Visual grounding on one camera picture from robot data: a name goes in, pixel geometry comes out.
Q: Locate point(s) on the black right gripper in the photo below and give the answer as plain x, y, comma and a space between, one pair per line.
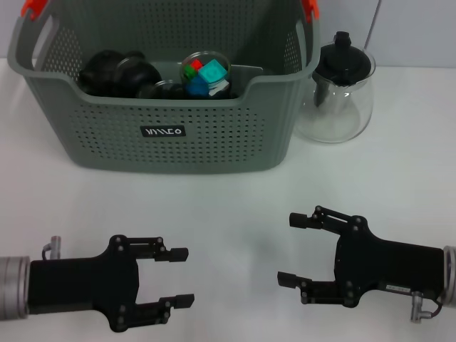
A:
384, 263

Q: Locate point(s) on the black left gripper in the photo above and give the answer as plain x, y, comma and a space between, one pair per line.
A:
82, 285

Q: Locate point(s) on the glass teacup black sleeve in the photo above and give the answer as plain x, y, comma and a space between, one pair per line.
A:
167, 90
228, 90
142, 71

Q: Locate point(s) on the white toy brick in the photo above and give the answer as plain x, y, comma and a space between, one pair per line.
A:
219, 89

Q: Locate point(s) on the blue square toy brick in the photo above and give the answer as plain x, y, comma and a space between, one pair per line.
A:
197, 89

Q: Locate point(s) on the green toy brick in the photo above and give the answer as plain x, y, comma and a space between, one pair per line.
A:
188, 73

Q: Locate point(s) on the cyan square toy brick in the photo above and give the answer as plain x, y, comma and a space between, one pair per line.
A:
213, 73

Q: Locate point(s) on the small red toy brick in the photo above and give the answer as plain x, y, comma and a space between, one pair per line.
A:
196, 66

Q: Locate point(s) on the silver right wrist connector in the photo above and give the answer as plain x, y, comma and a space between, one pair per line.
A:
417, 306

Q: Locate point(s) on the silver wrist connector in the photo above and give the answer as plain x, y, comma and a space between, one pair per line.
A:
53, 246
417, 306

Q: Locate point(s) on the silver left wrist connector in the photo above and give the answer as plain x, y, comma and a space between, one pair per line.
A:
53, 246

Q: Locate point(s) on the grey perforated plastic basket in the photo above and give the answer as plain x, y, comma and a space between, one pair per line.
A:
178, 156

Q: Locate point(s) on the glass teapot black lid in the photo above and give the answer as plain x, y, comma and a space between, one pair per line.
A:
342, 60

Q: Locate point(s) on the dark clay teapot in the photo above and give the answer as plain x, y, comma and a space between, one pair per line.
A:
99, 71

